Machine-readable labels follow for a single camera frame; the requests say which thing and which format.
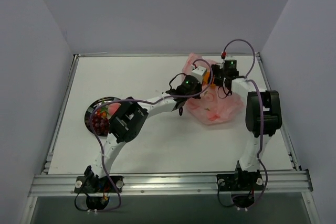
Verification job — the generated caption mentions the dark red fake grapes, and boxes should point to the dark red fake grapes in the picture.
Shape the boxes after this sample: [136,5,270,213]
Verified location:
[91,114,110,135]

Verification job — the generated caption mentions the black rimmed round plate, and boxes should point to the black rimmed round plate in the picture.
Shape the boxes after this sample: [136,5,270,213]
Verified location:
[84,97,119,137]

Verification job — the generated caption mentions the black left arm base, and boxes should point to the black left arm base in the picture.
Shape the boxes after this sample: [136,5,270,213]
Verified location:
[73,166,124,213]

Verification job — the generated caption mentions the red fake cherry tomatoes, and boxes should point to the red fake cherry tomatoes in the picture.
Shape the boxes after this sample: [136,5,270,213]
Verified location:
[96,105,109,118]

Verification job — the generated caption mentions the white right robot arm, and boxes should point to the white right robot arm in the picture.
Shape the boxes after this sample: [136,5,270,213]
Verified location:
[207,60,282,189]

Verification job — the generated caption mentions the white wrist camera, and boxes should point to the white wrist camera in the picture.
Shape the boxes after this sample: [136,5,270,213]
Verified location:
[221,51,236,65]
[191,66,207,83]

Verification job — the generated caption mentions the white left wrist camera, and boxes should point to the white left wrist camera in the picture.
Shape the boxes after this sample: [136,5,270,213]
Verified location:
[191,66,207,83]

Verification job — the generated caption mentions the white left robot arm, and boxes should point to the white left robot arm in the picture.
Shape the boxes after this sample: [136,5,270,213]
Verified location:
[84,73,203,192]

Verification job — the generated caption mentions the pink plastic bag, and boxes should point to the pink plastic bag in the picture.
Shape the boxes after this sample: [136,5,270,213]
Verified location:
[182,53,244,125]

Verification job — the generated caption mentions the orange fake fruit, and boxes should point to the orange fake fruit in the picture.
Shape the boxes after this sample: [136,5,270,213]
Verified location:
[202,70,216,89]

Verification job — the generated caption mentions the aluminium front rail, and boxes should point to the aluminium front rail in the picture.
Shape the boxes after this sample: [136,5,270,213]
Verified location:
[29,170,313,197]

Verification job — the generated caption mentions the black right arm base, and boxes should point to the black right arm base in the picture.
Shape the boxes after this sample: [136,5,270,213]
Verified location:
[216,168,268,211]

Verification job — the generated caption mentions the pink fake peach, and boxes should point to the pink fake peach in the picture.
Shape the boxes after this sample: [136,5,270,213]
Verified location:
[108,103,121,116]

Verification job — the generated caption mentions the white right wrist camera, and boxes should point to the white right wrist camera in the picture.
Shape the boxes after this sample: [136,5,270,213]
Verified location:
[221,51,236,65]

